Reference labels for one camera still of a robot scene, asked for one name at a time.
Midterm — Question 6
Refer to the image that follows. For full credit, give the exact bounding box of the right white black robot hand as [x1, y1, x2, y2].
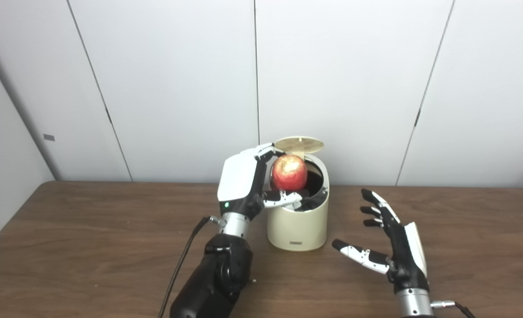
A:
[332, 189, 430, 293]

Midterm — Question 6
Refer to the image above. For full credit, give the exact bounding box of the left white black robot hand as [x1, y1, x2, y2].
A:
[217, 143, 311, 220]

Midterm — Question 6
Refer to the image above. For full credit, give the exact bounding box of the red apple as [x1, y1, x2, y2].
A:
[272, 154, 308, 191]

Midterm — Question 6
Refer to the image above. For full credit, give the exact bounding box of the round cream bin lid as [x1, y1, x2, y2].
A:
[274, 136, 325, 160]

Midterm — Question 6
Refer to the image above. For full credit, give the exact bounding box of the cream-colored bin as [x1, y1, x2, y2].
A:
[267, 152, 330, 252]

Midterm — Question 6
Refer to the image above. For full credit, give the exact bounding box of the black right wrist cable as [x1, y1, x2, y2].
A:
[430, 300, 476, 318]

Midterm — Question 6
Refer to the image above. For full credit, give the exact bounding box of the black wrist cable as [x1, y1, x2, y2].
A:
[430, 300, 476, 318]
[158, 216, 222, 318]

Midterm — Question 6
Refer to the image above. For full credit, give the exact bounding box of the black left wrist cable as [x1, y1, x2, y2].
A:
[158, 216, 222, 318]

